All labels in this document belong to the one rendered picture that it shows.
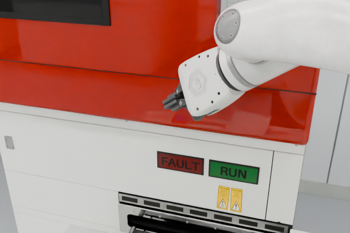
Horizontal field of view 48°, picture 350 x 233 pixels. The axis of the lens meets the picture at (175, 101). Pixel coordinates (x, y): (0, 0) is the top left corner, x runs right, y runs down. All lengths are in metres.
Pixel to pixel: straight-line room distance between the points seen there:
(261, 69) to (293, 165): 0.38
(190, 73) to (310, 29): 0.27
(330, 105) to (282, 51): 2.01
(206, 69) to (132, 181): 0.48
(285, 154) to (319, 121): 1.63
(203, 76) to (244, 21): 0.18
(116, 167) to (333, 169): 1.87
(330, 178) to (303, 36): 2.29
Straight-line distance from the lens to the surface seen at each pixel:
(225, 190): 0.98
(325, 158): 2.65
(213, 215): 1.03
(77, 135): 1.05
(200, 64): 0.67
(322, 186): 2.75
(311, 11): 0.48
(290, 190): 0.95
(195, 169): 0.96
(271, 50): 0.48
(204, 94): 0.66
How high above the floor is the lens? 1.64
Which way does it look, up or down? 25 degrees down
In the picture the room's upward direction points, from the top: straight up
